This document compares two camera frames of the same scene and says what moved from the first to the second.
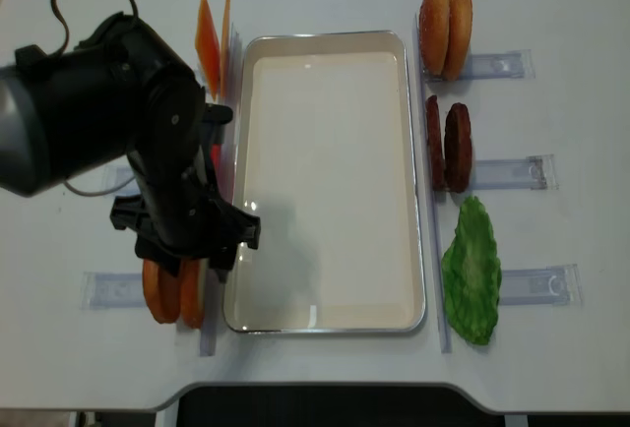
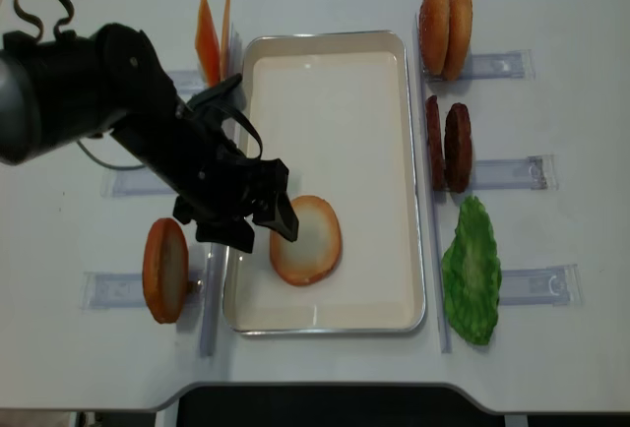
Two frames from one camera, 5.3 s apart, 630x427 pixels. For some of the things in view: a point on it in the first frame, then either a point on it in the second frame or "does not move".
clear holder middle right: x=535 y=172 does not move
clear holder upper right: x=514 y=64 does not move
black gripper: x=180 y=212 -> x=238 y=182
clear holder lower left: x=112 y=290 does not move
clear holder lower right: x=559 y=284 does not move
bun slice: x=192 y=291 -> x=315 y=254
